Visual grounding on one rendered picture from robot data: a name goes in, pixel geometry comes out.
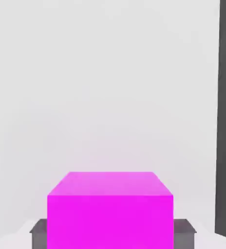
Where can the small magenta cube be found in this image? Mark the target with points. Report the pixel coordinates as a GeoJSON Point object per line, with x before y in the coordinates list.
{"type": "Point", "coordinates": [110, 217]}

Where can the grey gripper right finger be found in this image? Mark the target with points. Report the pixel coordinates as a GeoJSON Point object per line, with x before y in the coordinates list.
{"type": "Point", "coordinates": [183, 236]}

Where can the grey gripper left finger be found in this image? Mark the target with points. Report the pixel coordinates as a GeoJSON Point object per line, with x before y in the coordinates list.
{"type": "Point", "coordinates": [39, 236]}

